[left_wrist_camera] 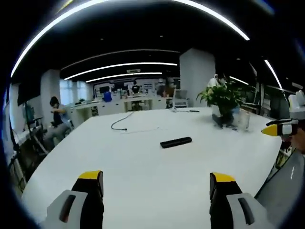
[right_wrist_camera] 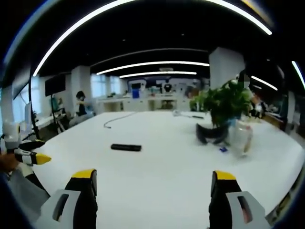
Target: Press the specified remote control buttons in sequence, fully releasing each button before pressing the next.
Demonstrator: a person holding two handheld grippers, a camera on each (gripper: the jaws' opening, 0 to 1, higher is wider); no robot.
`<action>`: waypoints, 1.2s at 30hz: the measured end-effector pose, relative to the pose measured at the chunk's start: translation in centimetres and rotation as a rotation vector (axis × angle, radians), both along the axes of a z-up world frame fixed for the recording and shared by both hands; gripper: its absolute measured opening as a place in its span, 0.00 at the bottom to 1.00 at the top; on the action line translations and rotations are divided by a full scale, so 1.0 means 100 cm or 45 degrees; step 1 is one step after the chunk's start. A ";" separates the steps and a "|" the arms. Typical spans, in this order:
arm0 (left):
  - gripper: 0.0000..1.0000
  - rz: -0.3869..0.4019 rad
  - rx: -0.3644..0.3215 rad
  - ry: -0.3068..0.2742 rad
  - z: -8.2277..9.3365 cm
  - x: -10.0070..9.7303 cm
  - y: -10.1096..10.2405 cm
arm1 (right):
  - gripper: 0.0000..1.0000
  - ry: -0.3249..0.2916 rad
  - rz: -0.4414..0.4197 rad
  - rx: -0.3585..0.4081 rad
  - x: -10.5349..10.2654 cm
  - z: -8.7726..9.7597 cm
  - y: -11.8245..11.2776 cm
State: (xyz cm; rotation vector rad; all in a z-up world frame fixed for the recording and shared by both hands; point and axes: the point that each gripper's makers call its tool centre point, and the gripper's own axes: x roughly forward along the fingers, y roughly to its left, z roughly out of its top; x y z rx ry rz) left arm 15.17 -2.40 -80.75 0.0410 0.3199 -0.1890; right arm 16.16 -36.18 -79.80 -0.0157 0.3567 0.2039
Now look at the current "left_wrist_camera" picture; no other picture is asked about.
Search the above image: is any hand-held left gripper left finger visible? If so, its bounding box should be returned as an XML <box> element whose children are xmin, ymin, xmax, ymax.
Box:
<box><xmin>46</xmin><ymin>170</ymin><xmax>105</xmax><ymax>229</ymax></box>

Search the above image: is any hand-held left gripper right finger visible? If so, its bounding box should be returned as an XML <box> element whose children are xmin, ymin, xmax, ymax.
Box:
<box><xmin>209</xmin><ymin>171</ymin><xmax>270</xmax><ymax>229</ymax></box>

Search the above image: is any black remote control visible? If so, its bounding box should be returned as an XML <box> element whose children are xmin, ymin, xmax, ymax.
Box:
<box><xmin>160</xmin><ymin>136</ymin><xmax>193</xmax><ymax>149</ymax></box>

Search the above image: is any clear glass container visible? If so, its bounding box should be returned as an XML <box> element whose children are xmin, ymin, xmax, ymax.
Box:
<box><xmin>238</xmin><ymin>111</ymin><xmax>251</xmax><ymax>132</ymax></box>

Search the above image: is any grey mesh office chair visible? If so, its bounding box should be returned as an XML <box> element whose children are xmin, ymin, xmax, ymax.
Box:
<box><xmin>254</xmin><ymin>150</ymin><xmax>305</xmax><ymax>229</ymax></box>

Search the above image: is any dark plant saucer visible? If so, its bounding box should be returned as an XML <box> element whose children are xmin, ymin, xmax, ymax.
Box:
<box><xmin>212</xmin><ymin>112</ymin><xmax>236</xmax><ymax>129</ymax></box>

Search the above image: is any green potted plant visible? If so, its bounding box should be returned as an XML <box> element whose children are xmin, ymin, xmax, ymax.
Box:
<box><xmin>196</xmin><ymin>81</ymin><xmax>245</xmax><ymax>117</ymax></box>

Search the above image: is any white office chair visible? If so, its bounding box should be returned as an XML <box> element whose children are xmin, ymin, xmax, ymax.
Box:
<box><xmin>173</xmin><ymin>89</ymin><xmax>189</xmax><ymax>108</ymax></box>

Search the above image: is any grey cable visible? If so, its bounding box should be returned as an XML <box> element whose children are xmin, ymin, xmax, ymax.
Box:
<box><xmin>111</xmin><ymin>112</ymin><xmax>134</xmax><ymax>131</ymax></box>

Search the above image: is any thin white cable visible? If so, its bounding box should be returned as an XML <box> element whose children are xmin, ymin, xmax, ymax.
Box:
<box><xmin>121</xmin><ymin>126</ymin><xmax>168</xmax><ymax>135</ymax></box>

